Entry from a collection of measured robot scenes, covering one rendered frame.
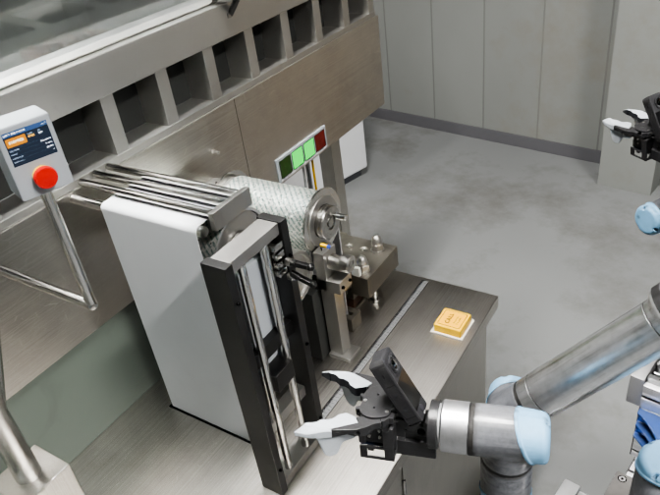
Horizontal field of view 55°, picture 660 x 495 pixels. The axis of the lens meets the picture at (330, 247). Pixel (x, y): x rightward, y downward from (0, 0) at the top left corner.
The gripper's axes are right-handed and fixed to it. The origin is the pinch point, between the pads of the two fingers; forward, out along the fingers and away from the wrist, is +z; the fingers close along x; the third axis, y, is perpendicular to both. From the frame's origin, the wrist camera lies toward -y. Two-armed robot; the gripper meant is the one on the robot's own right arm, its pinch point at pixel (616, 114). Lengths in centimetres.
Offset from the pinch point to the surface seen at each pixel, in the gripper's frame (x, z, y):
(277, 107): -79, 38, -23
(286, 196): -92, -3, -20
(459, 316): -64, -17, 23
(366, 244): -73, 10, 11
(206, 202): -109, -22, -36
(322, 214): -87, -10, -17
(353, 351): -91, -14, 20
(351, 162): -2, 226, 108
